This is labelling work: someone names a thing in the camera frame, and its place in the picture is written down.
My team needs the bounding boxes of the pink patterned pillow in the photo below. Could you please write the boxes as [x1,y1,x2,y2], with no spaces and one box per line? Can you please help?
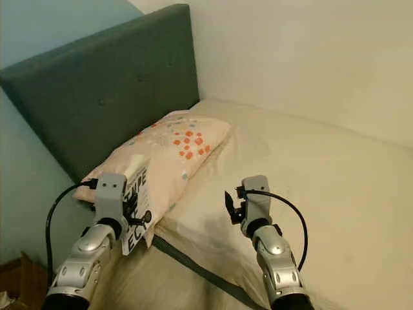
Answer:
[72,109,234,247]

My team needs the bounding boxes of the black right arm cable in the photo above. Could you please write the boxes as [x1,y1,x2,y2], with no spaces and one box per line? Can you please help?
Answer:
[244,189,309,273]

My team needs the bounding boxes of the teal padded headboard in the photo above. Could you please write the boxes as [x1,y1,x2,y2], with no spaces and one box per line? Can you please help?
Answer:
[0,3,200,186]

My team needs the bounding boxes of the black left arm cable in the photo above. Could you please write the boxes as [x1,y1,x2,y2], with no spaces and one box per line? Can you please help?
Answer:
[46,179,100,288]

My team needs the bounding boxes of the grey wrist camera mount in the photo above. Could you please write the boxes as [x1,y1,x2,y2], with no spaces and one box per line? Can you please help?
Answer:
[94,172,130,225]
[239,175,273,225]

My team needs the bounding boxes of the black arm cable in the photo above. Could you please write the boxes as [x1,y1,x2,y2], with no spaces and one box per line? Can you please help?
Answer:
[244,189,309,273]
[46,179,100,288]

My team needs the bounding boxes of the beige sheeted mattress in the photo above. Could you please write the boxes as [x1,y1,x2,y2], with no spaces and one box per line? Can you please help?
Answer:
[97,98,413,310]

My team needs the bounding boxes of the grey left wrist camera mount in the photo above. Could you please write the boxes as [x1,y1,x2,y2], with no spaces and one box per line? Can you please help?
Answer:
[94,172,130,225]

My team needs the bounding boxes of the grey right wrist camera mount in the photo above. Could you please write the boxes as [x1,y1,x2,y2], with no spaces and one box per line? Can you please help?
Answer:
[239,175,273,225]

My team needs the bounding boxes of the white book blue letters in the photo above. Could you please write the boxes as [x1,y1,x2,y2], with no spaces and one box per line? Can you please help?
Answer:
[120,158,156,256]

